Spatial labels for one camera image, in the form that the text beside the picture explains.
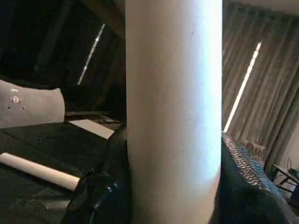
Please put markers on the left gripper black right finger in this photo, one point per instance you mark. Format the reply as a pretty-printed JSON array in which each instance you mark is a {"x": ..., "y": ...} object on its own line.
[{"x": 240, "y": 191}]

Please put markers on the small black remote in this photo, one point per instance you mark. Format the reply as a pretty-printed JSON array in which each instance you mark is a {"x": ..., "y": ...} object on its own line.
[{"x": 108, "y": 121}]

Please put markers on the black work mat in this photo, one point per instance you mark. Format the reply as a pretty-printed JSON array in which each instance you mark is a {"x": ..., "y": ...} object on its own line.
[{"x": 46, "y": 144}]

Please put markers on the grey curtain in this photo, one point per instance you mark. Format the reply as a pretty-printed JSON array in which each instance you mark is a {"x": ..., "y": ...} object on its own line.
[{"x": 275, "y": 81}]

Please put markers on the light grey pillow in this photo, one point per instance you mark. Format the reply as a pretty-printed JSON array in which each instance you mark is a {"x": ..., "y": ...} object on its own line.
[{"x": 30, "y": 107}]

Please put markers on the white plastic table leg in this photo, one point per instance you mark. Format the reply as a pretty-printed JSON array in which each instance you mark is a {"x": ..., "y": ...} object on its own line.
[
  {"x": 172, "y": 93},
  {"x": 35, "y": 169}
]

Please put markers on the dark metal chair frame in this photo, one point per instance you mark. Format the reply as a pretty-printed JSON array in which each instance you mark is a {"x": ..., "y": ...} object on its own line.
[{"x": 285, "y": 175}]

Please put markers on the dark curtain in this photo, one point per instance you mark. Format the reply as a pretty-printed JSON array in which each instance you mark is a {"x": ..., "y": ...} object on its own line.
[{"x": 58, "y": 35}]

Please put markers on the white flat board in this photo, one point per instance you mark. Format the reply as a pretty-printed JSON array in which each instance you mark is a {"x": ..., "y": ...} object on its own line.
[{"x": 93, "y": 128}]

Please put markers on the black sofa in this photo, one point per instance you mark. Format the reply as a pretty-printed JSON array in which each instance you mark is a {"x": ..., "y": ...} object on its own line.
[{"x": 88, "y": 100}]

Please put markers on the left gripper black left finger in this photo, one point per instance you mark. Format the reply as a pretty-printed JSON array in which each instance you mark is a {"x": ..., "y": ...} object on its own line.
[{"x": 105, "y": 186}]

